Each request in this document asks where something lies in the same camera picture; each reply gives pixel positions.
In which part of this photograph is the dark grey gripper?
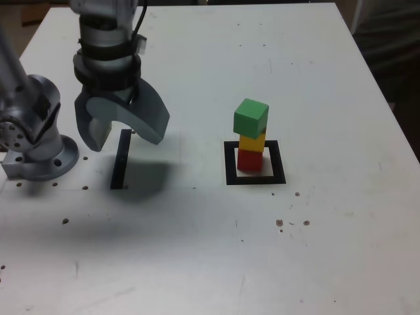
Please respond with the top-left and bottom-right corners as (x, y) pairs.
(73, 76), (171, 153)

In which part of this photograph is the green cube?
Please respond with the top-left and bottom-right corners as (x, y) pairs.
(233, 98), (270, 138)

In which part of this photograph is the yellow cube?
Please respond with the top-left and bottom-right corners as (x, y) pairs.
(238, 129), (267, 154)

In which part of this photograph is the red cube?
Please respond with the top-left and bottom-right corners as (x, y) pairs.
(236, 148), (264, 173)

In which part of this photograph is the black tape square outline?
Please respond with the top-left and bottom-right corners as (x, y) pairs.
(223, 140), (287, 186)

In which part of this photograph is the black tape strip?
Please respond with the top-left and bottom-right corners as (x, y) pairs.
(110, 129), (133, 190)

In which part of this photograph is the brown cardboard box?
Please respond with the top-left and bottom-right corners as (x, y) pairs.
(21, 3), (51, 26)

